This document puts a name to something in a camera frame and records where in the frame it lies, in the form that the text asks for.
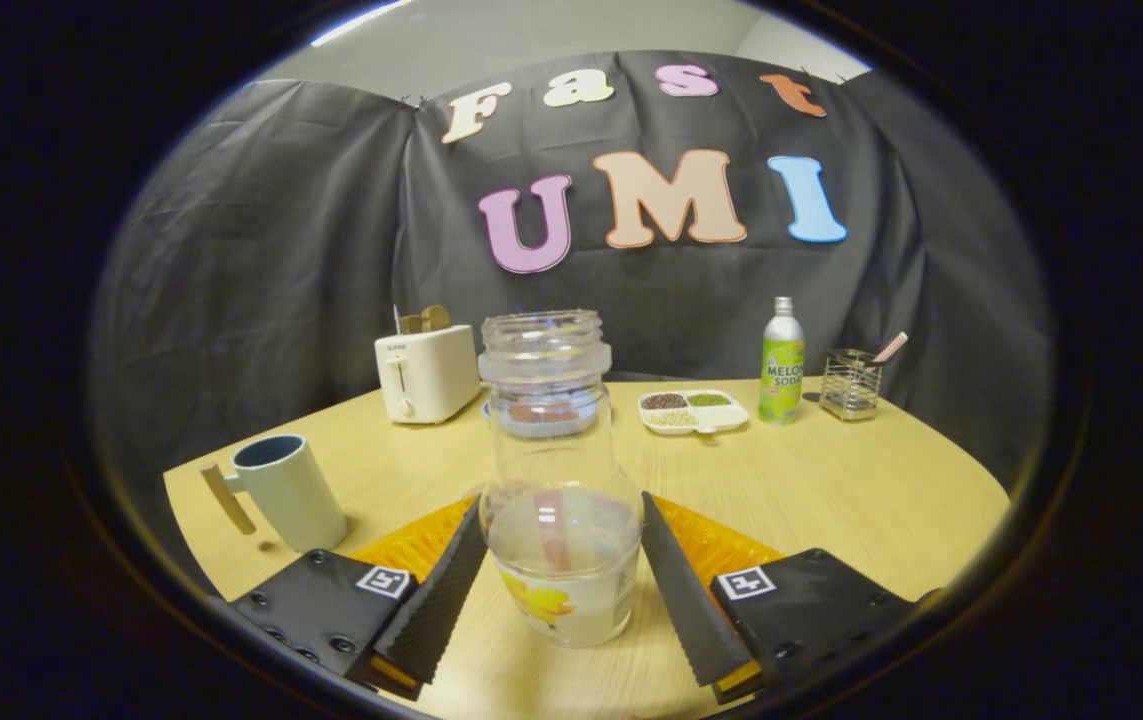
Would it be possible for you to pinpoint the pale green cup wooden handle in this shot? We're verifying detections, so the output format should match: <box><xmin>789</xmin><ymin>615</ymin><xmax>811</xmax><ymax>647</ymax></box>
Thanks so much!
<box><xmin>199</xmin><ymin>434</ymin><xmax>349</xmax><ymax>554</ymax></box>

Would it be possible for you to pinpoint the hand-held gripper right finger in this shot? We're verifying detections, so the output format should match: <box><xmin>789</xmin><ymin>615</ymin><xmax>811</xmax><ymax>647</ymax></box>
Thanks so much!
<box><xmin>639</xmin><ymin>490</ymin><xmax>917</xmax><ymax>706</ymax></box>

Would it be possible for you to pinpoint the white divided bean dish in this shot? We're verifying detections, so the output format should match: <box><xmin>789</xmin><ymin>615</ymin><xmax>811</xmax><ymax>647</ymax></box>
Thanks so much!
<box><xmin>638</xmin><ymin>389</ymin><xmax>750</xmax><ymax>437</ymax></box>

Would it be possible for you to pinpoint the blue plate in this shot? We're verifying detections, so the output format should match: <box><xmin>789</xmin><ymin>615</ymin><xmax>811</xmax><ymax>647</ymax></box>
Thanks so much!
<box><xmin>480</xmin><ymin>385</ymin><xmax>612</xmax><ymax>441</ymax></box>

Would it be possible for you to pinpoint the green soda bottle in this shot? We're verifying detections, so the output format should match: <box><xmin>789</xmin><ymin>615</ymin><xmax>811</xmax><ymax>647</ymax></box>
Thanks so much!
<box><xmin>758</xmin><ymin>296</ymin><xmax>805</xmax><ymax>425</ymax></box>

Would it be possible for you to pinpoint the clear glass juice bottle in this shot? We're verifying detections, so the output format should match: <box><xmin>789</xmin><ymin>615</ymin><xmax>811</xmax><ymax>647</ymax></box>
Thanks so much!
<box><xmin>477</xmin><ymin>310</ymin><xmax>645</xmax><ymax>649</ymax></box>

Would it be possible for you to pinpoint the wire mesh holder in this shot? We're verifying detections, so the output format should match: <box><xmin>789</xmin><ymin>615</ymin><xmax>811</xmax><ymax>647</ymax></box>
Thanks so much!
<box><xmin>819</xmin><ymin>348</ymin><xmax>884</xmax><ymax>421</ymax></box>

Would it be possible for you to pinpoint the black backdrop cloth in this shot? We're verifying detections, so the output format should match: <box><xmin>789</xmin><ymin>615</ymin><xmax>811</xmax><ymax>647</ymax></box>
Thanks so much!
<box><xmin>91</xmin><ymin>50</ymin><xmax>1052</xmax><ymax>501</ymax></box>

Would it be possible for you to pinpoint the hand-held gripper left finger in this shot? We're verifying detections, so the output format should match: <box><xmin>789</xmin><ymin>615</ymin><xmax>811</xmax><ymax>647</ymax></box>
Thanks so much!
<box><xmin>229</xmin><ymin>495</ymin><xmax>489</xmax><ymax>701</ymax></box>

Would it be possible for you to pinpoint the white toaster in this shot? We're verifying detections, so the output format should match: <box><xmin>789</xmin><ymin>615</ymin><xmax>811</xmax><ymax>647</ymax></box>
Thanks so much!
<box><xmin>375</xmin><ymin>324</ymin><xmax>482</xmax><ymax>425</ymax></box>

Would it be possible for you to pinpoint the wooden table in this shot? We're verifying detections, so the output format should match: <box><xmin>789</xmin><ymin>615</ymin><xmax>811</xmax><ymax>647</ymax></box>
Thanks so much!
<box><xmin>163</xmin><ymin>376</ymin><xmax>1012</xmax><ymax>720</ymax></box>

